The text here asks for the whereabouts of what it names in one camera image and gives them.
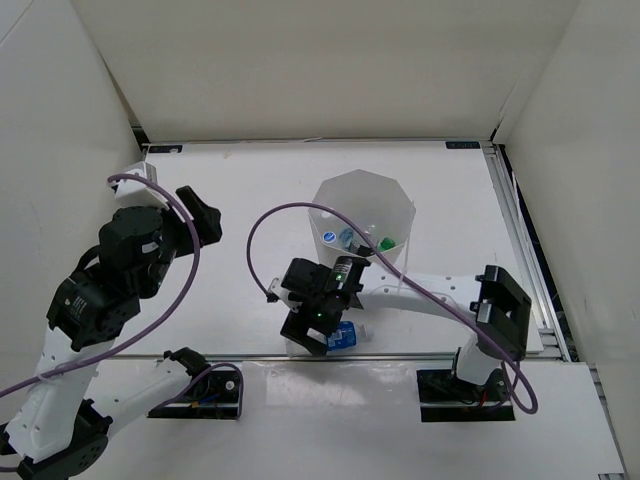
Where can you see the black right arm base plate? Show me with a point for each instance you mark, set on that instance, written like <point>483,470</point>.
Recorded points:
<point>445,399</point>

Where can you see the clear unlabelled plastic bottle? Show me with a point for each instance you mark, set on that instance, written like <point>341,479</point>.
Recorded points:
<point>329,237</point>

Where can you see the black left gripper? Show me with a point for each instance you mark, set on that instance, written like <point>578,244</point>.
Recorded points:
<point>207,215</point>

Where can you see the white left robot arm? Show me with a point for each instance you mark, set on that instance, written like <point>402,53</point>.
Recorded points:
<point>59,432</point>

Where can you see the blue label bottle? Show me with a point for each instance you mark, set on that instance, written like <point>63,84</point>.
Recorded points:
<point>349,336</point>
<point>347,240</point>

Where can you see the black label small bottle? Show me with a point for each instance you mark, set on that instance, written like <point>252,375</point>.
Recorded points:
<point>360,249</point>

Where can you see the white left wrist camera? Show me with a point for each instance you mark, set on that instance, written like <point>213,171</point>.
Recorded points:
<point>132,193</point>

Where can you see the white translucent plastic bin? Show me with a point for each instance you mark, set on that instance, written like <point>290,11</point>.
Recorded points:
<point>377,204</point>

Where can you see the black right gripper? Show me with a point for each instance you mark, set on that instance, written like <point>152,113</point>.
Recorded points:
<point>296,329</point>

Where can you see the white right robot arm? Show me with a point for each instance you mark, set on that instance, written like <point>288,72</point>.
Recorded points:
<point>492,305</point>

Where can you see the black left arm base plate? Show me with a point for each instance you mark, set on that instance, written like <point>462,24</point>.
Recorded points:
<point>217,396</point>

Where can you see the green plastic bottle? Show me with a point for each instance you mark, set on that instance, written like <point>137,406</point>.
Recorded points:
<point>386,244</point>

